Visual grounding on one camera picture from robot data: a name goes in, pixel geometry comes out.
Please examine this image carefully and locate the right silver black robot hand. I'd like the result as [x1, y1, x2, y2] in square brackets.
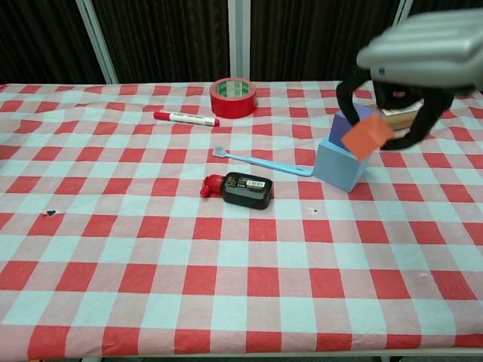
[335, 7, 483, 152]

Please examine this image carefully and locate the small orange cube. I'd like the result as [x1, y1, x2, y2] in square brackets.
[340, 113, 395, 161]

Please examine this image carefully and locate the purple cube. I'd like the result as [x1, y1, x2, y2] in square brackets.
[329, 102, 383, 147]

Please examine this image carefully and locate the tan rectangular block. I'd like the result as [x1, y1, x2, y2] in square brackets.
[371, 98, 429, 132]

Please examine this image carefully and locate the large light blue cube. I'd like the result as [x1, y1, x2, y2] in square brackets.
[312, 136, 373, 194]

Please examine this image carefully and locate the light blue toothbrush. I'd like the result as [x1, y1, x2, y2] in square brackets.
[212, 146, 315, 178]

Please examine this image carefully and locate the red tape roll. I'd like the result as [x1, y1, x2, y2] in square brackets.
[209, 77, 258, 120]

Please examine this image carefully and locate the black ink bottle red cap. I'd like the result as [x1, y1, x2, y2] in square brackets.
[198, 171, 274, 211]

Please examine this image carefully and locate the red white marker pen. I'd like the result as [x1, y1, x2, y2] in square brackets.
[152, 110, 222, 128]

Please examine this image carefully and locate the red white checkered tablecloth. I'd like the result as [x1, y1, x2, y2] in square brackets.
[0, 79, 483, 360]

